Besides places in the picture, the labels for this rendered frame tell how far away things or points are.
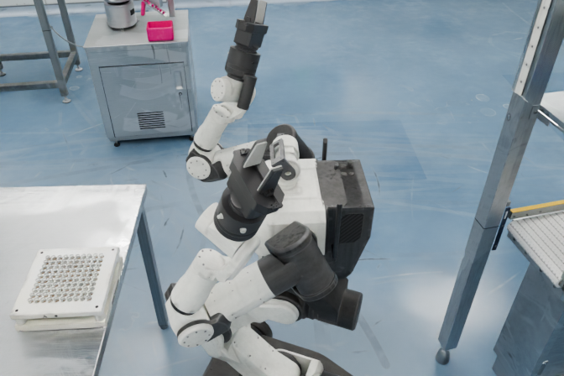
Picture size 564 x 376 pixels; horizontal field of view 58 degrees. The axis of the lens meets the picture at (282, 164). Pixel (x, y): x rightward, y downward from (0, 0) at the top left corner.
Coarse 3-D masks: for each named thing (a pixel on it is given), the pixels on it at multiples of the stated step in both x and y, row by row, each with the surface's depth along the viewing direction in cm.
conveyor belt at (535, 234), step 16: (512, 224) 171; (528, 224) 170; (544, 224) 170; (560, 224) 170; (528, 240) 165; (544, 240) 164; (560, 240) 164; (544, 256) 159; (560, 256) 158; (544, 272) 158; (560, 272) 153
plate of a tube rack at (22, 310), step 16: (80, 256) 154; (112, 256) 154; (32, 272) 149; (112, 272) 149; (32, 288) 144; (96, 288) 144; (16, 304) 140; (32, 304) 140; (48, 304) 140; (64, 304) 140; (80, 304) 140; (96, 304) 140
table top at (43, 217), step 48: (0, 192) 189; (48, 192) 189; (96, 192) 189; (144, 192) 190; (0, 240) 169; (48, 240) 169; (96, 240) 169; (0, 288) 153; (0, 336) 140; (48, 336) 140; (96, 336) 140
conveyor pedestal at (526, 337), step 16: (528, 272) 185; (528, 288) 186; (544, 288) 178; (512, 304) 198; (528, 304) 188; (544, 304) 179; (560, 304) 171; (512, 320) 199; (528, 320) 189; (544, 320) 180; (560, 320) 173; (512, 336) 200; (528, 336) 191; (544, 336) 182; (560, 336) 182; (496, 352) 213; (512, 352) 202; (528, 352) 192; (544, 352) 185; (560, 352) 190; (496, 368) 218; (512, 368) 204; (528, 368) 193; (544, 368) 194; (560, 368) 198
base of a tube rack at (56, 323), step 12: (120, 264) 158; (108, 300) 146; (108, 312) 144; (24, 324) 140; (36, 324) 140; (48, 324) 140; (60, 324) 140; (72, 324) 140; (84, 324) 141; (96, 324) 141
